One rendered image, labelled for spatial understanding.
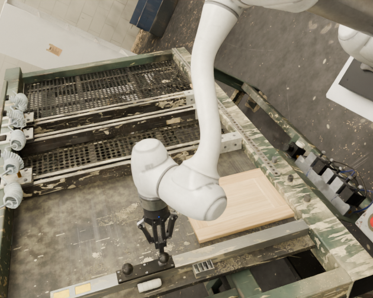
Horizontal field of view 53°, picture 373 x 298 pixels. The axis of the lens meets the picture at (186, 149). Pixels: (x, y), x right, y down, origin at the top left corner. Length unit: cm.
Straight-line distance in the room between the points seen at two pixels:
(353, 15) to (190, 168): 57
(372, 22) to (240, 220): 84
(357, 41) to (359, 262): 74
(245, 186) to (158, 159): 78
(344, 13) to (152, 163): 62
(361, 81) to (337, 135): 108
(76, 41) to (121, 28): 166
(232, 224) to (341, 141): 135
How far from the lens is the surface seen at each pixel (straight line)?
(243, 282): 142
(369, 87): 164
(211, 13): 103
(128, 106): 221
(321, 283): 136
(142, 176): 98
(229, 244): 142
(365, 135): 259
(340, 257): 144
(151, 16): 569
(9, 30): 514
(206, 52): 101
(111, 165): 176
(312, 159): 176
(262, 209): 158
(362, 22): 114
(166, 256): 124
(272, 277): 285
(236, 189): 166
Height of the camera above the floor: 208
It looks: 31 degrees down
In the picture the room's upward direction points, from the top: 72 degrees counter-clockwise
